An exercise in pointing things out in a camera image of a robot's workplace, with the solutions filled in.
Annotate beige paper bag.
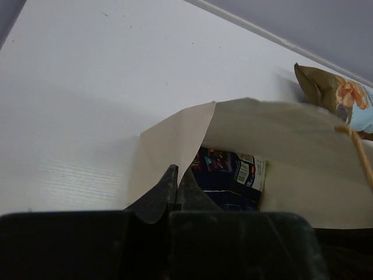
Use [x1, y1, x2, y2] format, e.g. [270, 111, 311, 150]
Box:
[127, 98, 372, 229]

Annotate dark navy snack packet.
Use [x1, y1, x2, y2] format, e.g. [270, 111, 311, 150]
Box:
[190, 147, 268, 212]

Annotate brown snack packet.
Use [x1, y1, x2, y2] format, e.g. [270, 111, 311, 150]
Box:
[294, 64, 372, 141]

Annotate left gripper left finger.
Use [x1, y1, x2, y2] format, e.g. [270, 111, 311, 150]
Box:
[1, 165, 178, 279]

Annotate metal table rail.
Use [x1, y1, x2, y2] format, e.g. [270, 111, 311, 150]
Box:
[191, 0, 372, 86]

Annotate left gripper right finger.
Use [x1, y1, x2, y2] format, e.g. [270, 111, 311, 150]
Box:
[168, 171, 329, 279]

